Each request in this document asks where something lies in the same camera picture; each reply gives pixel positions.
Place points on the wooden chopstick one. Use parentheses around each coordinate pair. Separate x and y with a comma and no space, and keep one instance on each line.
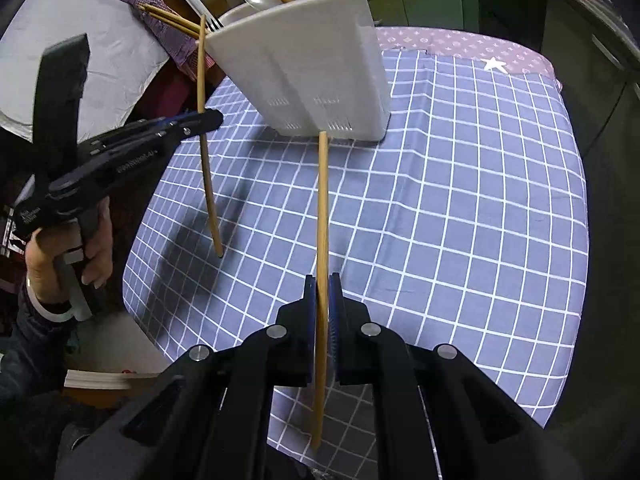
(169,17)

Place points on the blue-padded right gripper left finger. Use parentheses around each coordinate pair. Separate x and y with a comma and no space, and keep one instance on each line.
(178,121)

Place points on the wooden chopstick six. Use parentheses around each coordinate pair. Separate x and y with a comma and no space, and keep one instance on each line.
(322,279)

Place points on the wooden chopstick two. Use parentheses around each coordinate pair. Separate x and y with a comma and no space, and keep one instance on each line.
(189,31)

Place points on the person's left hand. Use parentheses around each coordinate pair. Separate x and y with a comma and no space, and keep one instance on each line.
(51,250)

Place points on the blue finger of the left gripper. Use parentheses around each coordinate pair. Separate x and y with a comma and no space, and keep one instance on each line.
(295,350)

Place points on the purple hanging apron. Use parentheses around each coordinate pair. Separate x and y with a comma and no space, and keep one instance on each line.
(180,44)

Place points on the white plastic utensil holder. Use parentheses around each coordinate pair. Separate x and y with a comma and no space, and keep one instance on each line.
(308,66)

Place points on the blue checkered tablecloth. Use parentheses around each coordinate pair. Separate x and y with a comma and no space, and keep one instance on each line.
(466,225)

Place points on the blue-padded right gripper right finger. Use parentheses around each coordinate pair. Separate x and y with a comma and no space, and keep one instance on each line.
(208,121)

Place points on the wooden chopstick three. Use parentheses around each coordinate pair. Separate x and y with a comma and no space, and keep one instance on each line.
(205,162)

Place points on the white cloth sheet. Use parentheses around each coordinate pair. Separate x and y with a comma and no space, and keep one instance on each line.
(90,58)

